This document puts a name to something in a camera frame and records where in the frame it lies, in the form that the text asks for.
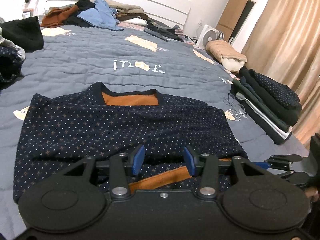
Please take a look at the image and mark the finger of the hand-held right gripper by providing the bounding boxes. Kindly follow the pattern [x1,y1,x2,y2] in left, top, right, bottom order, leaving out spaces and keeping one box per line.
[254,154,304,170]
[280,171,310,187]

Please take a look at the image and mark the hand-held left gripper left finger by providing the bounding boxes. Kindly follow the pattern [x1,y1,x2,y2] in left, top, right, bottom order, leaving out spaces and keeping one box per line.
[60,144,146,200]

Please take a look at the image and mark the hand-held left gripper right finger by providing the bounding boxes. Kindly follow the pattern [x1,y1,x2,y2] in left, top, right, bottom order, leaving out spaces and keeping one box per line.
[183,146,269,200]

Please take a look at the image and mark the navy dotted orange-lined top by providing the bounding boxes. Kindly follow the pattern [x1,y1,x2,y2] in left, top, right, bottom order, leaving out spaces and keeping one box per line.
[12,81,248,204]

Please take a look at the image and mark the stack of folded clothes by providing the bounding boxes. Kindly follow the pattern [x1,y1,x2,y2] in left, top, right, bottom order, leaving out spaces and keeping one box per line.
[230,66,303,145]

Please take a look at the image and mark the beige curtain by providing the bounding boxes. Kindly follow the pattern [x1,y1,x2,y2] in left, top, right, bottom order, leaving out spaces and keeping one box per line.
[240,0,320,143]

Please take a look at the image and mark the grey-blue printed quilt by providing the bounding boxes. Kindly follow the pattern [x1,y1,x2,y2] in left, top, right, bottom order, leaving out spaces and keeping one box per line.
[0,22,310,233]

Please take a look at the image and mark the white box fan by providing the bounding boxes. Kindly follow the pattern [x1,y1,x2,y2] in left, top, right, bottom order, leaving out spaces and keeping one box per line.
[196,24,225,48]

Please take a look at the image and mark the striped pillow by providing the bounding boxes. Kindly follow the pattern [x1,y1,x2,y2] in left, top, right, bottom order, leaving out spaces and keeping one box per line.
[172,24,190,40]

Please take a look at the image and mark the dark grey pants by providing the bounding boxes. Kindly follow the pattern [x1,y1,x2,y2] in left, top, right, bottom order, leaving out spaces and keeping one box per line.
[144,20,185,43]

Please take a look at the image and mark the white pillow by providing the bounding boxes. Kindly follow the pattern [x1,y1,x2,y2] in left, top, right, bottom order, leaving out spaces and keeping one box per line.
[126,17,148,27]

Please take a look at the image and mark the blue denim shirt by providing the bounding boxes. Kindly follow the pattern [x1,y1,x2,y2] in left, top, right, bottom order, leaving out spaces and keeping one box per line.
[76,0,124,32]

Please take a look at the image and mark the khaki garment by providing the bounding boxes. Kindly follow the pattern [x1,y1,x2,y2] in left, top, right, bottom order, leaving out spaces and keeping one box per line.
[107,1,148,22]

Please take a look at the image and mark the white headboard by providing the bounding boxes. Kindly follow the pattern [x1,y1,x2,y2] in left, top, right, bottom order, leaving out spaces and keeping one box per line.
[27,0,192,34]

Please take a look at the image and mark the navy square-print garment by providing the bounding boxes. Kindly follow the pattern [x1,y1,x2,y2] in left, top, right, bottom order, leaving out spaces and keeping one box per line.
[0,45,24,84]

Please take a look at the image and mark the rust brown garment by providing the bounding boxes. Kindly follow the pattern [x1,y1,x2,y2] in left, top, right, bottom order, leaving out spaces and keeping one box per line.
[40,5,80,28]

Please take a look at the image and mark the black crumpled garment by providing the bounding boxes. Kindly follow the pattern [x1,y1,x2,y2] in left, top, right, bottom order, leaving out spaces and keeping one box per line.
[64,0,97,28]

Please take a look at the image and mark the black knit sweater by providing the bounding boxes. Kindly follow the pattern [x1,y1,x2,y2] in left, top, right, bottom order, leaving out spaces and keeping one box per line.
[0,16,44,53]

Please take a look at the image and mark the light grey garment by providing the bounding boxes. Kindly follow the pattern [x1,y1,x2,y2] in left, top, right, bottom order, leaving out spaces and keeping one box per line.
[0,27,27,60]

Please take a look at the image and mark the black cable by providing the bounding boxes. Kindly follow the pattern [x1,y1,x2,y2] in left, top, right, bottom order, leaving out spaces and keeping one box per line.
[184,36,200,46]

